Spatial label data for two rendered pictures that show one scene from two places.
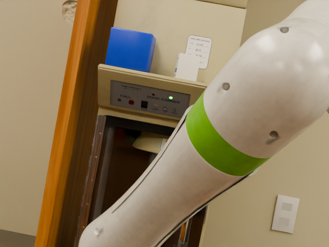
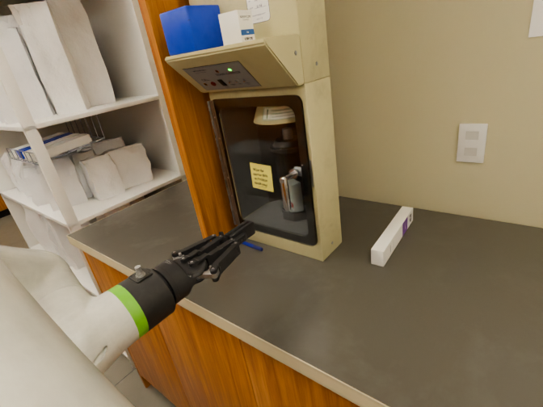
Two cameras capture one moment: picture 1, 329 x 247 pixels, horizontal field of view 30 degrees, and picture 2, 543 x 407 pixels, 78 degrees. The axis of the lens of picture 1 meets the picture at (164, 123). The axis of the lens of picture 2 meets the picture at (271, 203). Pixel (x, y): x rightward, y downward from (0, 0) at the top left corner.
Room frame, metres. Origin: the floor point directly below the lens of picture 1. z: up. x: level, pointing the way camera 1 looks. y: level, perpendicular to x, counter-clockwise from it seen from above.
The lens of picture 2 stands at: (0.86, -0.55, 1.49)
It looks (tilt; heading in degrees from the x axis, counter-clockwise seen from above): 25 degrees down; 39
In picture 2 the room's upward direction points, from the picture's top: 9 degrees counter-clockwise
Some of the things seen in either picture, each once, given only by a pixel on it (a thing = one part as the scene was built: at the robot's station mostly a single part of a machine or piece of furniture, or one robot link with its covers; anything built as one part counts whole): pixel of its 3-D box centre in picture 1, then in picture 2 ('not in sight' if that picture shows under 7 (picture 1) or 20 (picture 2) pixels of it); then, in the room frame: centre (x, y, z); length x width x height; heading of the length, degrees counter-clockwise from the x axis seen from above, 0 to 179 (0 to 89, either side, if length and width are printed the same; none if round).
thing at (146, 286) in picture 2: not in sight; (146, 295); (1.08, -0.07, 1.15); 0.09 x 0.06 x 0.12; 87
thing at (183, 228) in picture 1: (184, 223); (289, 190); (1.50, -0.09, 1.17); 0.05 x 0.03 x 0.10; 177
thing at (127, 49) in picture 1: (130, 51); (193, 31); (1.49, 0.11, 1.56); 0.10 x 0.10 x 0.09; 87
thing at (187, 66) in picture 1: (186, 67); (237, 27); (1.48, -0.03, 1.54); 0.05 x 0.05 x 0.06; 4
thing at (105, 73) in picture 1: (163, 97); (230, 69); (1.48, 0.01, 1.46); 0.32 x 0.12 x 0.10; 87
